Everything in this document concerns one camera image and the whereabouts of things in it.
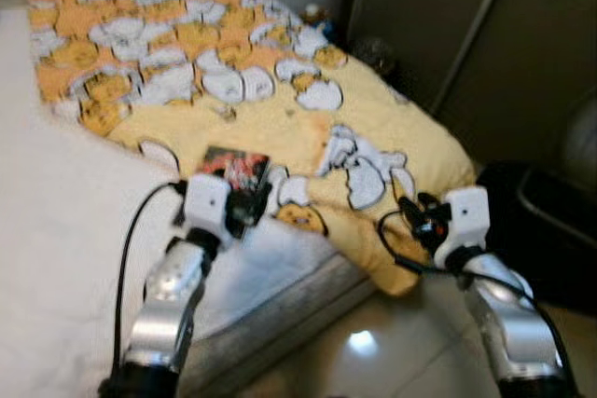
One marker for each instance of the red and black book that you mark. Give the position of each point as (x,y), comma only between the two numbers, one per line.
(238,167)

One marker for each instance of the yellow cartoon egg blanket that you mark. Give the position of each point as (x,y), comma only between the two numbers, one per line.
(280,118)

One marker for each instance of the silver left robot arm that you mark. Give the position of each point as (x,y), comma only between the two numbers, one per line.
(163,314)

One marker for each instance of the grey patterned mattress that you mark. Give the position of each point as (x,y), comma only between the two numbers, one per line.
(280,309)

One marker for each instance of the black plastic bin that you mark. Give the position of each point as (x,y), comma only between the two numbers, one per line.
(550,230)

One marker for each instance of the dark glass jar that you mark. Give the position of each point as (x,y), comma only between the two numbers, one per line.
(375,55)

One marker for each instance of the dark grey wardrobe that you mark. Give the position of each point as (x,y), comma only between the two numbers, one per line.
(485,62)

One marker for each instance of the grey round fan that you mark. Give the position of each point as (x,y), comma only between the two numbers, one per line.
(583,146)

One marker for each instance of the small brown bear figure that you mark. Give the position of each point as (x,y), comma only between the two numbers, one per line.
(314,14)

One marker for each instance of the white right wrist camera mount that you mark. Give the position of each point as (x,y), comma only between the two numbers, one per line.
(466,216)

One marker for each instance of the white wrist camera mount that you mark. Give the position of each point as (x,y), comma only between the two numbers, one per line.
(205,202)
(466,216)

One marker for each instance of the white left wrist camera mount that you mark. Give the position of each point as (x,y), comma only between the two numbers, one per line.
(205,202)

